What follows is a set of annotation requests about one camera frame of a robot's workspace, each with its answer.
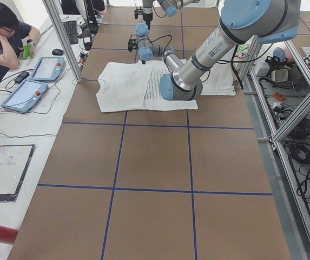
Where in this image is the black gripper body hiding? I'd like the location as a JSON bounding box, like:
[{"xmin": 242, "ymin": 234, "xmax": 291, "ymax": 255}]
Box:
[
  {"xmin": 134, "ymin": 7, "xmax": 153, "ymax": 29},
  {"xmin": 127, "ymin": 34, "xmax": 138, "ymax": 52}
]

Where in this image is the white long-sleeve printed shirt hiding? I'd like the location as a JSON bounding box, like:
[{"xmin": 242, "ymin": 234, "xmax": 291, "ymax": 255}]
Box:
[{"xmin": 96, "ymin": 61, "xmax": 198, "ymax": 113}]

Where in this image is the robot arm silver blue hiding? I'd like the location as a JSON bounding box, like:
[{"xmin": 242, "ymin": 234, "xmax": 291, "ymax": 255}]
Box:
[
  {"xmin": 128, "ymin": 0, "xmax": 301, "ymax": 101},
  {"xmin": 134, "ymin": 0, "xmax": 200, "ymax": 29}
]

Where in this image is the black keyboard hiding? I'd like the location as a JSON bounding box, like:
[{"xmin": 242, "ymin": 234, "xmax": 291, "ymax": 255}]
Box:
[{"xmin": 62, "ymin": 21, "xmax": 78, "ymax": 44}]

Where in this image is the black computer mouse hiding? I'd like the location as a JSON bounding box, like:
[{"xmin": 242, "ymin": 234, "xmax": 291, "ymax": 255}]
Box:
[{"xmin": 51, "ymin": 48, "xmax": 64, "ymax": 56}]

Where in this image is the blue teach pendant far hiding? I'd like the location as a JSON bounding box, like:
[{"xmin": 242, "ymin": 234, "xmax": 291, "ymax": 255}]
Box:
[{"xmin": 30, "ymin": 56, "xmax": 65, "ymax": 82}]

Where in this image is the blue teach pendant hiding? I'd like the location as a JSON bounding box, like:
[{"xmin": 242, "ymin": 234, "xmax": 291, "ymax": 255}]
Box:
[
  {"xmin": 1, "ymin": 80, "xmax": 49, "ymax": 113},
  {"xmin": 30, "ymin": 56, "xmax": 65, "ymax": 82}
]

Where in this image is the green plastic clamp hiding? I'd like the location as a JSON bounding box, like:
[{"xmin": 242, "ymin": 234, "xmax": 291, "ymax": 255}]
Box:
[{"xmin": 22, "ymin": 44, "xmax": 34, "ymax": 60}]

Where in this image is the black power adapter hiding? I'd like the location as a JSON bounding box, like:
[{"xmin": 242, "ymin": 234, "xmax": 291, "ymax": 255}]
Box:
[{"xmin": 14, "ymin": 71, "xmax": 30, "ymax": 84}]

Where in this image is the blue teach pendant near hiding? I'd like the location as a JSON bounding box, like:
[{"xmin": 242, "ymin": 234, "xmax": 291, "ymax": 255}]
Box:
[{"xmin": 1, "ymin": 80, "xmax": 49, "ymax": 113}]

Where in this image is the seated person dark shirt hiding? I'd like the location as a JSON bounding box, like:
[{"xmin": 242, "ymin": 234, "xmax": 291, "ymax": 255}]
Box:
[{"xmin": 0, "ymin": 2, "xmax": 40, "ymax": 81}]

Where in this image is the orange plastic part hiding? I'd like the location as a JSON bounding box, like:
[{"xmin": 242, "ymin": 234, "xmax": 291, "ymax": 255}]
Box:
[{"xmin": 272, "ymin": 92, "xmax": 286, "ymax": 101}]

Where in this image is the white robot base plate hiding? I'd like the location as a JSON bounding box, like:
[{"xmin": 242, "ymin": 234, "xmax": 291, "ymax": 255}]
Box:
[{"xmin": 201, "ymin": 68, "xmax": 236, "ymax": 96}]

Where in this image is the aluminium camera post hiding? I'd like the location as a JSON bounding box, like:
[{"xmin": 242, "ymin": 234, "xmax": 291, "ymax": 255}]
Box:
[{"xmin": 42, "ymin": 0, "xmax": 83, "ymax": 83}]

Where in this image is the aluminium frame rack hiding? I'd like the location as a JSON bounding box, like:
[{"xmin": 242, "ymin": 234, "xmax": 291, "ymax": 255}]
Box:
[{"xmin": 240, "ymin": 29, "xmax": 310, "ymax": 259}]

